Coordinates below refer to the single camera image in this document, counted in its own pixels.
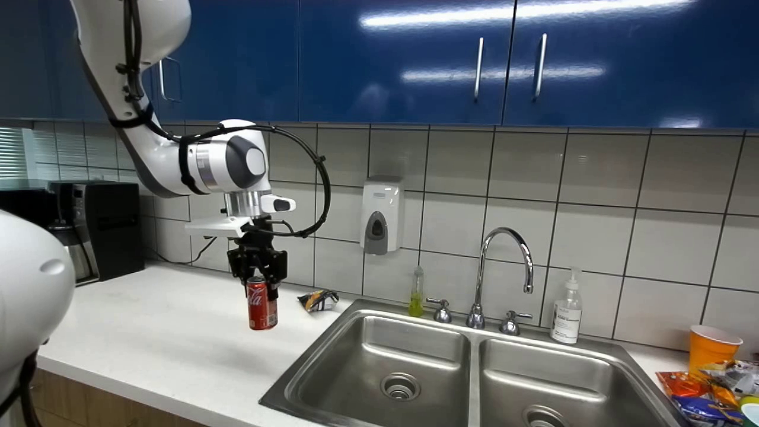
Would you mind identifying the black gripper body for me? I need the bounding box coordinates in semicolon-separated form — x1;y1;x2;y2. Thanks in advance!
225;221;289;282

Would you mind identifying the red soda can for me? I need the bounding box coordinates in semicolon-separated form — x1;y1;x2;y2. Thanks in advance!
245;271;281;333

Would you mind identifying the stainless steel double sink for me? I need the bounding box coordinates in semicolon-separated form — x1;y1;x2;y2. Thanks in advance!
259;297;687;427

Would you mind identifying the black coffee maker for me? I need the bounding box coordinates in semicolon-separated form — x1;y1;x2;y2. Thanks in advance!
47;180;148;282

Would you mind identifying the green dish soap bottle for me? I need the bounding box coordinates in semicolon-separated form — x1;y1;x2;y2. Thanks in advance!
406;266;427;319

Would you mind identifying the steel coffee carafe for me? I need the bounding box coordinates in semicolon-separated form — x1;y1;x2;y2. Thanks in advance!
46;221;100;285

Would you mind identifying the chrome faucet knob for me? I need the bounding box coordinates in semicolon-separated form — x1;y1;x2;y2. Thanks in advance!
431;297;456;326
499;309;533;336

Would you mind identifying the wooden base cabinet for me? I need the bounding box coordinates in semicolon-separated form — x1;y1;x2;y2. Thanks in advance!
32;368;205;427

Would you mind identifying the chrome gooseneck faucet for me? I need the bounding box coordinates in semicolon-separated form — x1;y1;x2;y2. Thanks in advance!
466;226;536;329

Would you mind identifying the clear pump bottle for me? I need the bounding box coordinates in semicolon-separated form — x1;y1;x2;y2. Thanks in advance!
551;268;585;346

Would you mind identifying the red snack packet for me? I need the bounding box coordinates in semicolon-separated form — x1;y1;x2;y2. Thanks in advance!
655;371;710;402

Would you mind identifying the orange cup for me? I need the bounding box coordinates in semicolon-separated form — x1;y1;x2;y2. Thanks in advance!
685;323;746;381

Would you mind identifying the blue snack bag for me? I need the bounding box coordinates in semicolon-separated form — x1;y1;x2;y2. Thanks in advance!
671;393;743;427

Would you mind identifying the crumpled silver snack bag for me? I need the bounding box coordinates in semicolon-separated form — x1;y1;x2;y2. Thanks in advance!
702;358;759;399

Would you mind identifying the black power cord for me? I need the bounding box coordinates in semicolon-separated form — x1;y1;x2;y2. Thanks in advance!
189;234;221;266

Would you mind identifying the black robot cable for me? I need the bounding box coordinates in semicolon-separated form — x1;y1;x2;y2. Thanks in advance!
109;0;332;243

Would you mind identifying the white wall soap dispenser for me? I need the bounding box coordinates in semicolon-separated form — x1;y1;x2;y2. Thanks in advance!
361;183;404;256

